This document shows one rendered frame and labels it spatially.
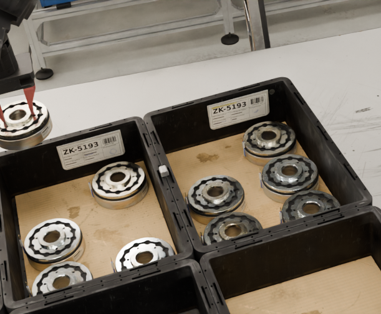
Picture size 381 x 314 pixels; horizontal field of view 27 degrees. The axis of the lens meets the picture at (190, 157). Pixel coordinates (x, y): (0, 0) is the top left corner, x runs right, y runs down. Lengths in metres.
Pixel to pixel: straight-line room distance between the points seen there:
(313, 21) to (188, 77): 1.62
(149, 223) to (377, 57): 0.85
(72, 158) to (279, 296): 0.50
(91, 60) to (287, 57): 1.62
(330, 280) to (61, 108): 0.95
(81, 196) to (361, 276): 0.55
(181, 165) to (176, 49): 1.98
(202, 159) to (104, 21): 2.32
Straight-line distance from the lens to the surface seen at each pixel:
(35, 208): 1.52
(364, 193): 1.29
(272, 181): 1.43
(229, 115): 1.55
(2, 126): 1.37
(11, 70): 1.30
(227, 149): 1.55
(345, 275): 1.30
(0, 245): 1.32
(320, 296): 1.27
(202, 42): 3.50
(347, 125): 1.80
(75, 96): 2.03
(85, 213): 1.48
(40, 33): 3.54
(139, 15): 3.79
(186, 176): 1.50
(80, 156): 1.52
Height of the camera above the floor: 1.81
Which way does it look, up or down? 39 degrees down
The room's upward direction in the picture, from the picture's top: 10 degrees counter-clockwise
